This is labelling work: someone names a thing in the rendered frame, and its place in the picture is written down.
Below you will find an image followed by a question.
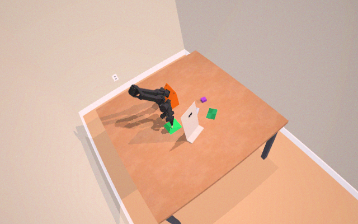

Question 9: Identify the green square marking on table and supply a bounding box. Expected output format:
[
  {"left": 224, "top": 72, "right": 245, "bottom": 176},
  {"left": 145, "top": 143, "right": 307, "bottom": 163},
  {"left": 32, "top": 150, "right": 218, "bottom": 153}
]
[{"left": 164, "top": 118, "right": 182, "bottom": 134}]

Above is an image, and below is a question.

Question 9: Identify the green square mat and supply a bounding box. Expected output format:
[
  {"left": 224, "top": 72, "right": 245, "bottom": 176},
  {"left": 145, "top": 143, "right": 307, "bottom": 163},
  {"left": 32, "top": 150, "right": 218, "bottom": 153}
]
[{"left": 206, "top": 108, "right": 217, "bottom": 120}]

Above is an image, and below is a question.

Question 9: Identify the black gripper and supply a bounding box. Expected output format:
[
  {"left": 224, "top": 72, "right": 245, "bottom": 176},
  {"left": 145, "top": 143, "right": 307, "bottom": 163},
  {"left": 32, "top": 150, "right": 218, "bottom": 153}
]
[{"left": 165, "top": 108, "right": 174, "bottom": 126}]

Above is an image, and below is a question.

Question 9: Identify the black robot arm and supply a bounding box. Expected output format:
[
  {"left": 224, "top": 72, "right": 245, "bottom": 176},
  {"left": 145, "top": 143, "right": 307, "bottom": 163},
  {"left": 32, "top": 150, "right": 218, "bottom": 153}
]
[{"left": 128, "top": 85, "right": 172, "bottom": 119}]

